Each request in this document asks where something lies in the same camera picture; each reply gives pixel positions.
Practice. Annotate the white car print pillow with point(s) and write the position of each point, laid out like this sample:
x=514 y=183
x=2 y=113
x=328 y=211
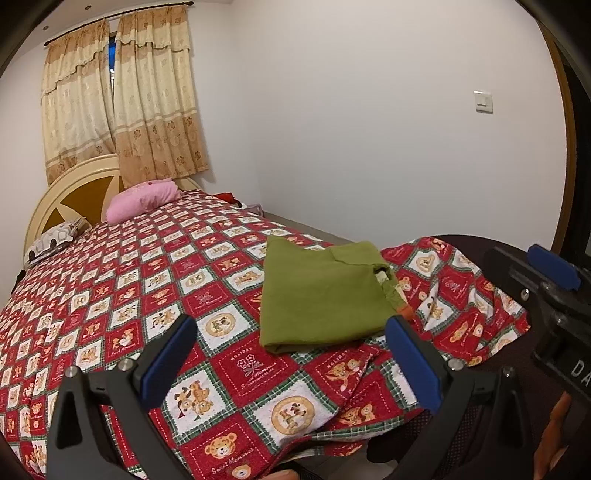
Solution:
x=54 y=240

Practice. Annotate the pink pillow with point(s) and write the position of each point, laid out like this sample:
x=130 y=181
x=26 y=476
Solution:
x=141 y=198

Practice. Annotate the red teddy bear patchwork bedspread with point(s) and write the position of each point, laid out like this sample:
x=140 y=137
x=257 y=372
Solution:
x=235 y=409

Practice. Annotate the cream and brown headboard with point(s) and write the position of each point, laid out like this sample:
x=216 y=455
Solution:
x=84 y=190

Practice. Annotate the black object beside bed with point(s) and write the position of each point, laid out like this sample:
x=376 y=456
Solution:
x=19 y=278

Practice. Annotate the white wall light switch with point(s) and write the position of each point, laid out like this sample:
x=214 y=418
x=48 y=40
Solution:
x=484 y=102

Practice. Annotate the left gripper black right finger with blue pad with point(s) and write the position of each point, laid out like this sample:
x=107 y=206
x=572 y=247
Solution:
x=472 y=424

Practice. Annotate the person's right hand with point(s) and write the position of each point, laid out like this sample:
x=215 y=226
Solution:
x=550 y=449

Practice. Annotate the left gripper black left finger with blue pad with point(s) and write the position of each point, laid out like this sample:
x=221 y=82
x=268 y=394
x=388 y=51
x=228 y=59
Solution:
x=79 y=444

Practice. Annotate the beige floral window curtain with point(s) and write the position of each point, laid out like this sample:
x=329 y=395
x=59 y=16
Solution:
x=127 y=92

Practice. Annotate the black curtain rod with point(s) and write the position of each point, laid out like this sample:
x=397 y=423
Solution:
x=117 y=15

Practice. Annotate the green orange cream striped sweater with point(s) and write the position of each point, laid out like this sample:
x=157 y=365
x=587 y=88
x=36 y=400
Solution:
x=320 y=298

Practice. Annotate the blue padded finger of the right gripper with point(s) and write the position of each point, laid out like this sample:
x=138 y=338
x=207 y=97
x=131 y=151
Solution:
x=552 y=266

